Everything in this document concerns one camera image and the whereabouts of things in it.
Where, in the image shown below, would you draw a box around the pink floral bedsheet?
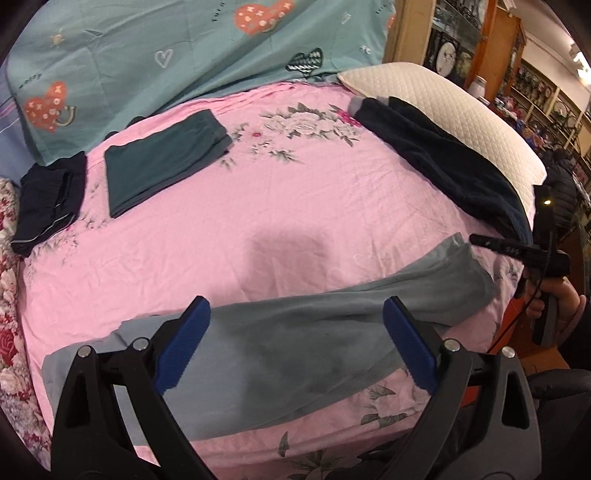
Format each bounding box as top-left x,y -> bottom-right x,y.
18,82 -> 532,480

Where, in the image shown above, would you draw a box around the person's right hand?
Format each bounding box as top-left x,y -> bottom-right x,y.
526,280 -> 588,340

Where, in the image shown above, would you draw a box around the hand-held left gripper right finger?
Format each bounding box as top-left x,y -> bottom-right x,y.
383,295 -> 542,480

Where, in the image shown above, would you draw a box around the folded dark green pants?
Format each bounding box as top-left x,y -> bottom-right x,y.
104,110 -> 232,219

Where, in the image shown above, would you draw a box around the white quilted pillow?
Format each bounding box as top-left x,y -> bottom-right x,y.
337,61 -> 548,217

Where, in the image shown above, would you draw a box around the black puffer jacket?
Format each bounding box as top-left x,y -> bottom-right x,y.
541,147 -> 583,232

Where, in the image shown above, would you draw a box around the dark navy fleece pants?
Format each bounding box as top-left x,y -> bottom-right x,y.
351,96 -> 532,245

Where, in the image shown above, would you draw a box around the round white decorative plate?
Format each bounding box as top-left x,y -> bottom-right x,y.
433,40 -> 461,75

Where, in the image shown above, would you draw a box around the teal printed blanket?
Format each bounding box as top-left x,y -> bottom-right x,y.
7,0 -> 398,167

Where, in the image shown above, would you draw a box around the folded navy pants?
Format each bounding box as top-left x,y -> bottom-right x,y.
10,151 -> 88,256

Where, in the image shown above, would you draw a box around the red floral quilt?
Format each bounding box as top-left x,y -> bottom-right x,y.
0,178 -> 54,472

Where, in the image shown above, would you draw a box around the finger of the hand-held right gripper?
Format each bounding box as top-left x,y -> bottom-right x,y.
469,233 -> 525,257

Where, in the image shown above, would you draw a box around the grey pants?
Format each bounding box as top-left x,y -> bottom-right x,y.
41,232 -> 499,455

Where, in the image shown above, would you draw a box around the wooden display cabinet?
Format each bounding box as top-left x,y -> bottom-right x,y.
382,0 -> 591,158

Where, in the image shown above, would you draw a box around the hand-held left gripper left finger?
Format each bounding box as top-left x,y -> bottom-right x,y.
51,295 -> 212,480

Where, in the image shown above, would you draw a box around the thin gripper cable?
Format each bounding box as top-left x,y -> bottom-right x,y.
488,270 -> 539,354

